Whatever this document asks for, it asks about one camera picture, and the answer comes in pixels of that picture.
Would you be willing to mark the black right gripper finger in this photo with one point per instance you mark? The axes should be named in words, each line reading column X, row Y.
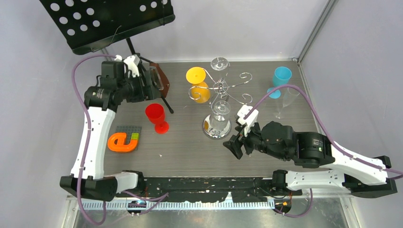
column 237, row 140
column 234, row 147

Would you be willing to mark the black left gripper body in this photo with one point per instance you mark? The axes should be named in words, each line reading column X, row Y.
column 145, row 89

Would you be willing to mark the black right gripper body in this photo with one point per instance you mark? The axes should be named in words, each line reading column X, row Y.
column 253, row 136

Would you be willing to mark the red wine glass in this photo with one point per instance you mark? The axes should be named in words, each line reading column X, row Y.
column 156, row 115

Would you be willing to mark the blue wine glass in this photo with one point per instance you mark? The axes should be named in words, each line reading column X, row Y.
column 281, row 76

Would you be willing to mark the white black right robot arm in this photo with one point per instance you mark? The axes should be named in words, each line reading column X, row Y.
column 329, row 168

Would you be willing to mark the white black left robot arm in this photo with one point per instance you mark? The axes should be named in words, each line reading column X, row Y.
column 120, row 80

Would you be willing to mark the chrome wine glass rack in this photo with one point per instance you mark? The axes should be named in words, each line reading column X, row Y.
column 208, row 131

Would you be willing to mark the clear ribbed wine glass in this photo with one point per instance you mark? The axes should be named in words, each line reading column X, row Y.
column 219, row 117

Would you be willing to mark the yellow wine glass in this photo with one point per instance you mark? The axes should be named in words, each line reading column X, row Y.
column 199, row 91

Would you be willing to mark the brown wooden metronome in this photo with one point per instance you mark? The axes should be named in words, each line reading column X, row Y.
column 160, row 78

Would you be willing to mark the grey building baseplate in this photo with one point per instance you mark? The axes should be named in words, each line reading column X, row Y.
column 128, row 130

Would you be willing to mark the lime green building brick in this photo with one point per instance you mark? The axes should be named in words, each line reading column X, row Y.
column 134, row 136

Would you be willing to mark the orange curved toy tube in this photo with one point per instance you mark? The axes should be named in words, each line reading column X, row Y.
column 119, row 147

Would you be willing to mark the black music stand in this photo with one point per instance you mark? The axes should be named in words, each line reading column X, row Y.
column 91, row 25

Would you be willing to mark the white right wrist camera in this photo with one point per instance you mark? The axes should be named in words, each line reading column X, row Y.
column 246, row 117

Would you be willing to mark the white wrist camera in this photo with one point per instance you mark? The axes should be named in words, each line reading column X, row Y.
column 132, row 63
column 246, row 117

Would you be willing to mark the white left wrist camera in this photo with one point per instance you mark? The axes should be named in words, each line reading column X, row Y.
column 132, row 63

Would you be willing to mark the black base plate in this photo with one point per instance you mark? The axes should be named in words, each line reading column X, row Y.
column 210, row 190

